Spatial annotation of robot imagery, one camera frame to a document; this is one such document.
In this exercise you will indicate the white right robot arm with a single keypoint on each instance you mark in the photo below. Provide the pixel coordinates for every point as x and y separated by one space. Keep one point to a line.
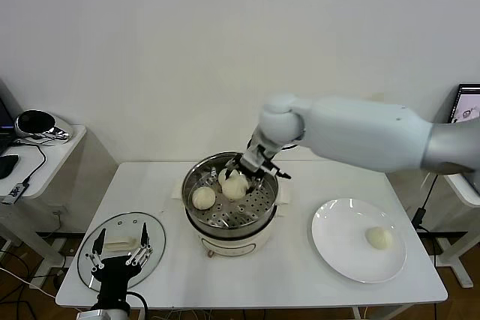
356 129

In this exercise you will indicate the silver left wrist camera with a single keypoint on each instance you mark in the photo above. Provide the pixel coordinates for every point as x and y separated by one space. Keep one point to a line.
101 315

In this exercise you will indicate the cream electric cooking pot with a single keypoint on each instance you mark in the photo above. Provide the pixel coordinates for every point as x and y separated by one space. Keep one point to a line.
228 245

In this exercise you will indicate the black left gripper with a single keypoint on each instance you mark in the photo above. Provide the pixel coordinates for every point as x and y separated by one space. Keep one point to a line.
114 273

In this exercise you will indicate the white round plate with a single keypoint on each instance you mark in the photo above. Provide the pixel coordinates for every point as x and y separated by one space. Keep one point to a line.
345 237

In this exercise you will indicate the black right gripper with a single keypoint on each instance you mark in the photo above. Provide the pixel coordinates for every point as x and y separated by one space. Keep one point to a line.
268 168

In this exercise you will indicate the stainless steel steamer basket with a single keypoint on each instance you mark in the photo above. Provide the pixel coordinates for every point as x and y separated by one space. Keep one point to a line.
255 204

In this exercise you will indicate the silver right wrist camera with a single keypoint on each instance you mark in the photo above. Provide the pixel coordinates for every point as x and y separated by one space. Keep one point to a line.
252 158

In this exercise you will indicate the grey USB dongle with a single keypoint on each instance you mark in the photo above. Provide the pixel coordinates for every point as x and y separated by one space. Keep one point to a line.
15 193

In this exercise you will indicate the dark open laptop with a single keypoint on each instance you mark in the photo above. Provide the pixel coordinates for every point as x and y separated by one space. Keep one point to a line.
4 121

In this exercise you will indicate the white wall socket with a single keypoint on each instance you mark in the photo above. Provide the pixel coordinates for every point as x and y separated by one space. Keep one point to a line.
60 210

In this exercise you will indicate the grey open laptop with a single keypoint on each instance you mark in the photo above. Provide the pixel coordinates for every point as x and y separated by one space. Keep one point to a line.
468 102

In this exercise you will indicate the black computer mouse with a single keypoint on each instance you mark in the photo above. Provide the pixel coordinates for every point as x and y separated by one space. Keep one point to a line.
7 166

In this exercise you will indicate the white steamed baozi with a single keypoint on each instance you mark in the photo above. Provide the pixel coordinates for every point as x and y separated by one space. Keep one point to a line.
204 198
223 175
234 189
379 238

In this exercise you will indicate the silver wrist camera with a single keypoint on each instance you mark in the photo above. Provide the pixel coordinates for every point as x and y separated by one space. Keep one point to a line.
101 315
252 158

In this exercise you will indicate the round glass pot lid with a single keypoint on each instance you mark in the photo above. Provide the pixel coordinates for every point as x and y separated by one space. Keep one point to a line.
123 222

